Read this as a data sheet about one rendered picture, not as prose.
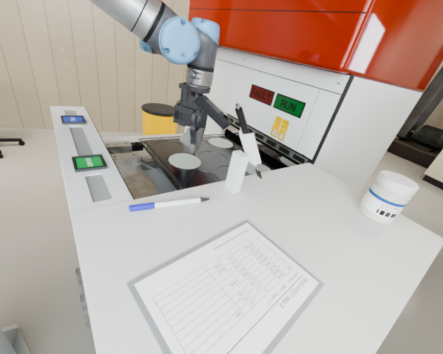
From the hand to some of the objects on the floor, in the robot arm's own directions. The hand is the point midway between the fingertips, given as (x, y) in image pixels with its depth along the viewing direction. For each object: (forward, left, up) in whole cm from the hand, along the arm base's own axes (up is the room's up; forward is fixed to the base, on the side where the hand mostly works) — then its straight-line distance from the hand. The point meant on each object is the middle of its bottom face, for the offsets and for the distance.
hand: (195, 151), depth 72 cm
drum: (0, +166, -92) cm, 189 cm away
